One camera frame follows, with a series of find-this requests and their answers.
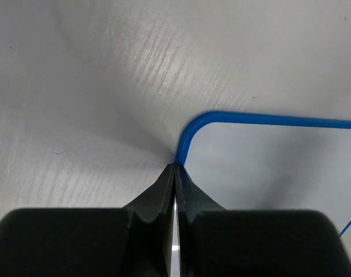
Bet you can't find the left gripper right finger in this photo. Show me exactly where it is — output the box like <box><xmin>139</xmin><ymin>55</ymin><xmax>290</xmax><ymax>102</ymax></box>
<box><xmin>174</xmin><ymin>164</ymin><xmax>351</xmax><ymax>276</ymax></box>

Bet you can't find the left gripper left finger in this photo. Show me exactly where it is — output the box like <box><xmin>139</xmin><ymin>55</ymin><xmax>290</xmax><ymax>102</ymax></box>
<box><xmin>0</xmin><ymin>164</ymin><xmax>175</xmax><ymax>276</ymax></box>

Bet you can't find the blue-framed small whiteboard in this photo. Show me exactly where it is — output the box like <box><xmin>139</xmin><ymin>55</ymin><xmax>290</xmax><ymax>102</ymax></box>
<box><xmin>169</xmin><ymin>111</ymin><xmax>351</xmax><ymax>277</ymax></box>

